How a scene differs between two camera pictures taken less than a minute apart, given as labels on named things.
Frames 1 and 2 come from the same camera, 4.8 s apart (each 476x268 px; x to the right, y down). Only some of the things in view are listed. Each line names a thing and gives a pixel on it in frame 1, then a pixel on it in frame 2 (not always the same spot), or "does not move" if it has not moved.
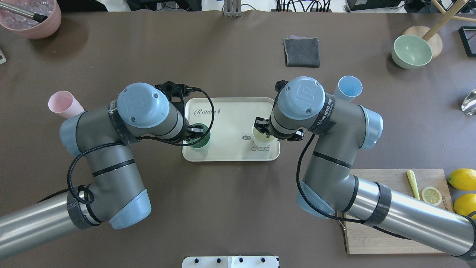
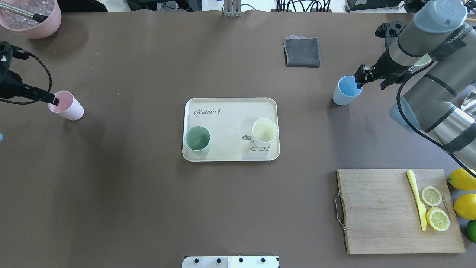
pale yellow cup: [260, 139] does not move
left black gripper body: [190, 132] to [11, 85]
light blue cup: [349, 87] does not move
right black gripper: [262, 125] to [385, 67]
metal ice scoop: [38, 18] does not move
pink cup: [63, 102] does not move
